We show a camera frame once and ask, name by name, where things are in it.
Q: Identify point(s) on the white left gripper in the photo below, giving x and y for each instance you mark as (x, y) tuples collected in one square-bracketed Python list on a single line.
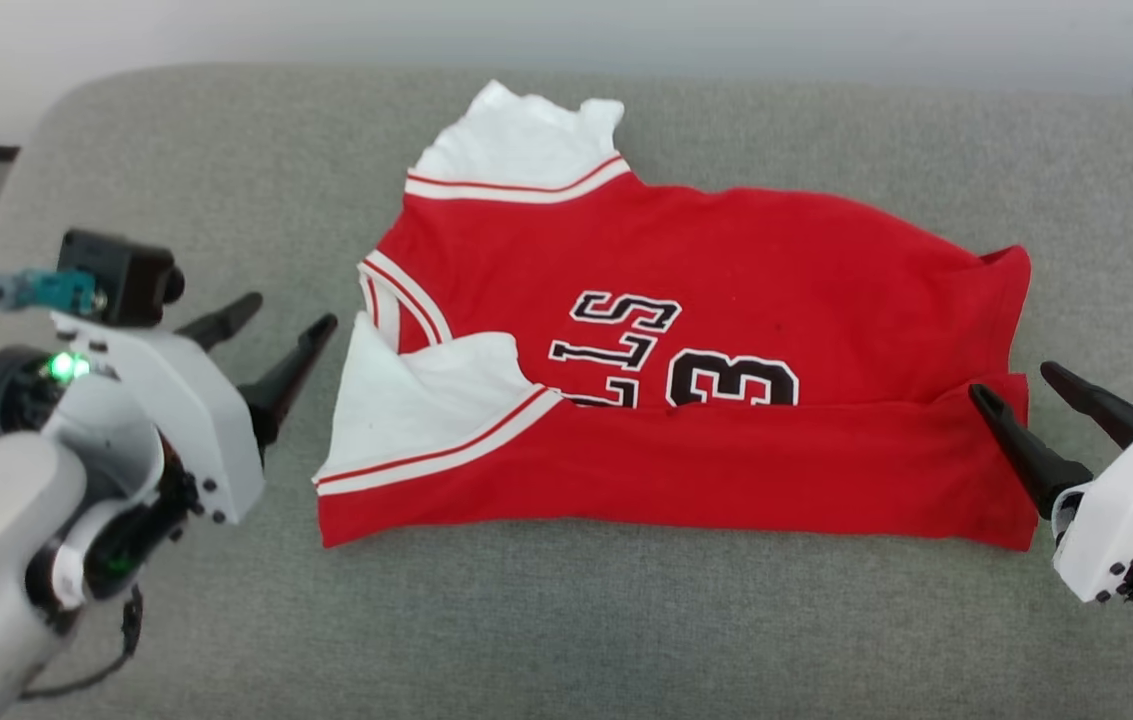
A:
[(196, 420)]

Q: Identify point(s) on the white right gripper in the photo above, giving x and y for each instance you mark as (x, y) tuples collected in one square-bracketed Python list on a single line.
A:
[(1116, 510)]

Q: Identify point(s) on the red basketball jersey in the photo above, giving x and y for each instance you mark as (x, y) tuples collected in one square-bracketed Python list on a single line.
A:
[(726, 260)]

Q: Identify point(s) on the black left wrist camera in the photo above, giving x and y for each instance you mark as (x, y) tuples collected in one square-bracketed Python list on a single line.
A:
[(116, 275)]

